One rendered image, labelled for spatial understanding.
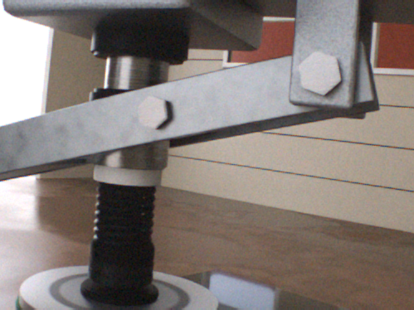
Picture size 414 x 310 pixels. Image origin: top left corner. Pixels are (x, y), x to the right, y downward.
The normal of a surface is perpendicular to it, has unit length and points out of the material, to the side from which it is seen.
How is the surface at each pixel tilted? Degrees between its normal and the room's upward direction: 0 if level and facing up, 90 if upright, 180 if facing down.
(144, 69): 90
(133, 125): 90
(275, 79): 90
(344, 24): 90
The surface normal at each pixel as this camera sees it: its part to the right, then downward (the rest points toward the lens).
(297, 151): -0.62, 0.00
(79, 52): 0.78, 0.12
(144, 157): 0.48, 0.11
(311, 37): -0.36, 0.04
